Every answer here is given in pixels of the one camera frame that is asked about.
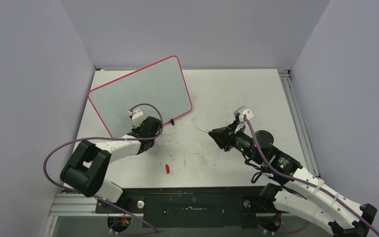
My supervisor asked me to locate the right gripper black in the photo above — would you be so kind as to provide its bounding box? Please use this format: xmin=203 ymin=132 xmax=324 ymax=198
xmin=209 ymin=118 xmax=264 ymax=164

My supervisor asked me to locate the white marker pen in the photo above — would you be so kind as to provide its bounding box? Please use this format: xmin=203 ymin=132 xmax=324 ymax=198
xmin=196 ymin=128 xmax=210 ymax=133

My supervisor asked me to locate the pink framed whiteboard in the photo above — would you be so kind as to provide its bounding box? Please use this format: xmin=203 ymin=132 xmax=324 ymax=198
xmin=88 ymin=55 xmax=192 ymax=137

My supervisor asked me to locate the red marker cap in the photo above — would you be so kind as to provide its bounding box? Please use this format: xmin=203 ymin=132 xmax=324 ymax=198
xmin=165 ymin=164 xmax=170 ymax=174

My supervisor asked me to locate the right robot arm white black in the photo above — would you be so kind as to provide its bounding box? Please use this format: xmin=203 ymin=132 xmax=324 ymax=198
xmin=208 ymin=120 xmax=379 ymax=237

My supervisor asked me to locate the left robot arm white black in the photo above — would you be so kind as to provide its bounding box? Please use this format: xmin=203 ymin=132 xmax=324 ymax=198
xmin=60 ymin=117 xmax=162 ymax=213

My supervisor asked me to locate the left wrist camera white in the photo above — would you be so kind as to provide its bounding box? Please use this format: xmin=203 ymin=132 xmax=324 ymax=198
xmin=128 ymin=108 xmax=146 ymax=127

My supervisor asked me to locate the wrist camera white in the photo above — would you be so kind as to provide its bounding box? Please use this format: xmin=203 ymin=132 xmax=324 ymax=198
xmin=233 ymin=106 xmax=254 ymax=122
xmin=128 ymin=108 xmax=146 ymax=127

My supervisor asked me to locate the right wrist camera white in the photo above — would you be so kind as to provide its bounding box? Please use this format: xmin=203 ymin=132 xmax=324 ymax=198
xmin=233 ymin=106 xmax=254 ymax=122

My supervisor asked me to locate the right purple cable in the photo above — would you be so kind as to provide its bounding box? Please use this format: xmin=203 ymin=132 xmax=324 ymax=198
xmin=243 ymin=118 xmax=379 ymax=237

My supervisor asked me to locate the purple cable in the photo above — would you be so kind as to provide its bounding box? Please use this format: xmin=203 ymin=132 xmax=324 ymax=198
xmin=243 ymin=118 xmax=379 ymax=237
xmin=43 ymin=103 xmax=164 ymax=236

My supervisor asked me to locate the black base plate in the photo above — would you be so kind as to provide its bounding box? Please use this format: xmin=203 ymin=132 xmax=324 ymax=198
xmin=94 ymin=186 xmax=295 ymax=229

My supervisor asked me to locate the aluminium side rail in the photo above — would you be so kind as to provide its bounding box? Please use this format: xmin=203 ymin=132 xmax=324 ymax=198
xmin=278 ymin=70 xmax=320 ymax=178

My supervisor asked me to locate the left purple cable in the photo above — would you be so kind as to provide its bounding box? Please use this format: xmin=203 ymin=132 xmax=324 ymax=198
xmin=43 ymin=103 xmax=164 ymax=236

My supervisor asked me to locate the aluminium front rail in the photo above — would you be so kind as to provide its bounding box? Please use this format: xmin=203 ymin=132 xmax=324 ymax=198
xmin=47 ymin=193 xmax=343 ymax=217

